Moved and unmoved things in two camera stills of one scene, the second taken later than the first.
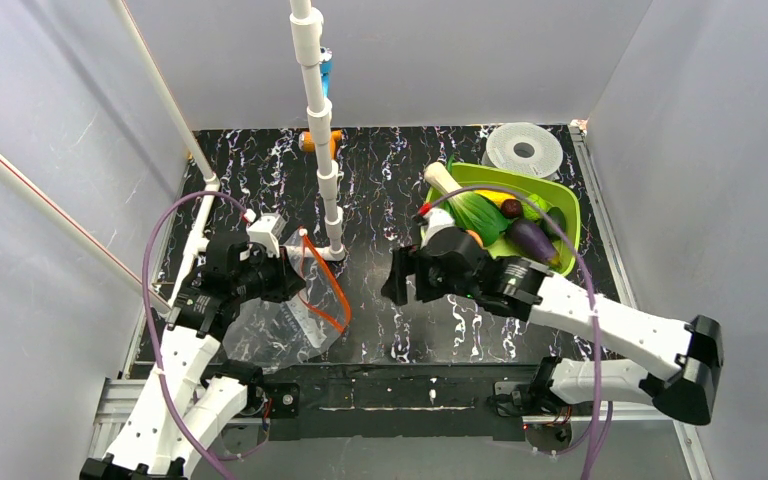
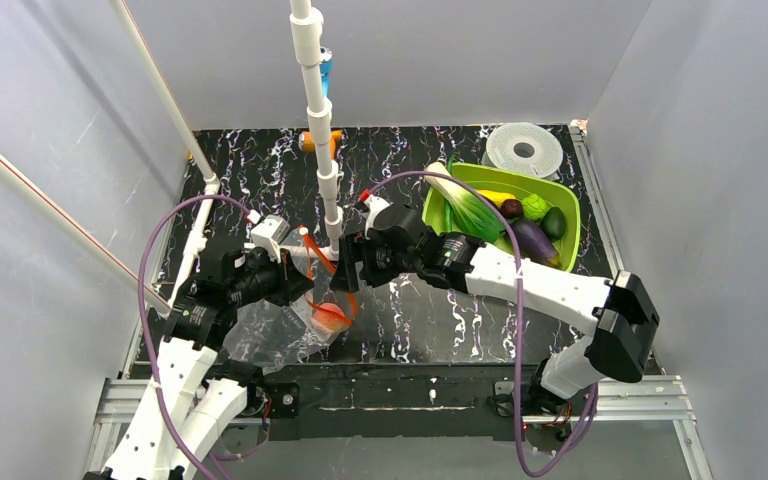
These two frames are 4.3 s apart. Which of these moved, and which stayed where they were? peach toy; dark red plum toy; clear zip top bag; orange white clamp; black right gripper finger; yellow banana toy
Moved: black right gripper finger; peach toy
Stayed: orange white clamp; dark red plum toy; yellow banana toy; clear zip top bag
